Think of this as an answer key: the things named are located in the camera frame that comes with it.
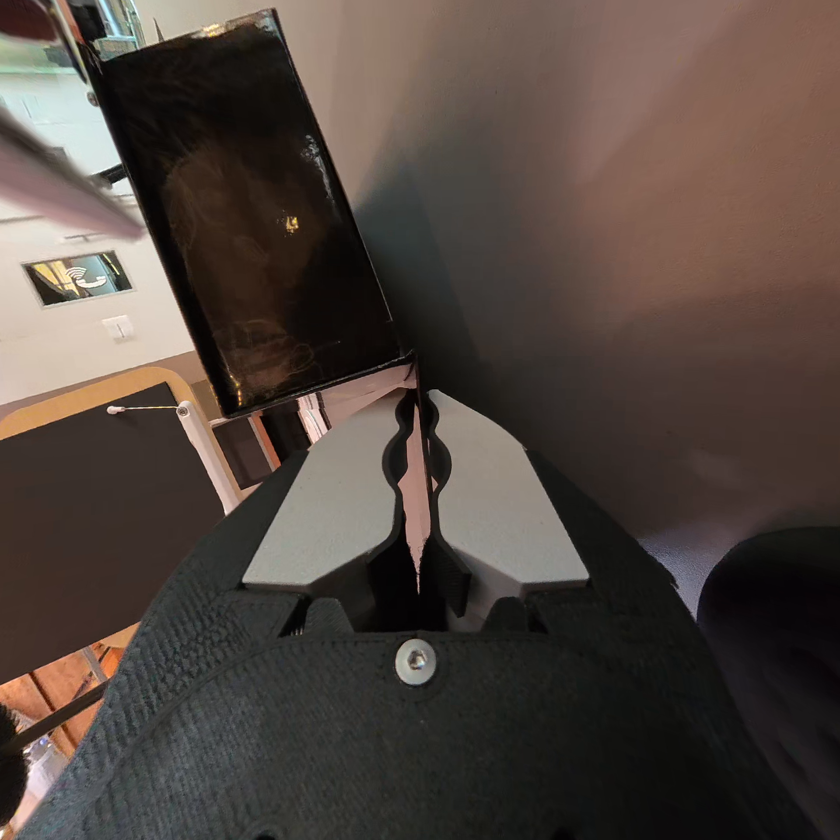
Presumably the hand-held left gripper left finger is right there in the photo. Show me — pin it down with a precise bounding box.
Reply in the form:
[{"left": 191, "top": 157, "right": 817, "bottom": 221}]
[{"left": 243, "top": 392, "right": 418, "bottom": 611}]

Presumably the black mesh cushion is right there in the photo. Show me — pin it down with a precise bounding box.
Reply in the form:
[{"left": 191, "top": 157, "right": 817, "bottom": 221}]
[{"left": 696, "top": 525, "right": 840, "bottom": 840}]

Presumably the grey desk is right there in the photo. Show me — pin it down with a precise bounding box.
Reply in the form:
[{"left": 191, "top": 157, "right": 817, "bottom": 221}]
[{"left": 132, "top": 0, "right": 840, "bottom": 618}]

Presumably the black board on white stand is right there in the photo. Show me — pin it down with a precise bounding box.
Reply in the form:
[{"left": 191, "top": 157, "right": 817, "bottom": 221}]
[{"left": 0, "top": 368, "right": 329, "bottom": 683}]

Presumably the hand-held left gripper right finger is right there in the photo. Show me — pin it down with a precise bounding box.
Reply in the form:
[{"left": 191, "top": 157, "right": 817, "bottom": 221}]
[{"left": 420, "top": 390, "right": 589, "bottom": 618}]

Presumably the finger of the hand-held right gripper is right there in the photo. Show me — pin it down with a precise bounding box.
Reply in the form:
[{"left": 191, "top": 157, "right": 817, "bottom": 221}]
[{"left": 0, "top": 105, "right": 145, "bottom": 244}]

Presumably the black glossy cardboard box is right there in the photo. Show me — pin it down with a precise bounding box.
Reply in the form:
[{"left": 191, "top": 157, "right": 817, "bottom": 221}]
[{"left": 92, "top": 11, "right": 418, "bottom": 418}]

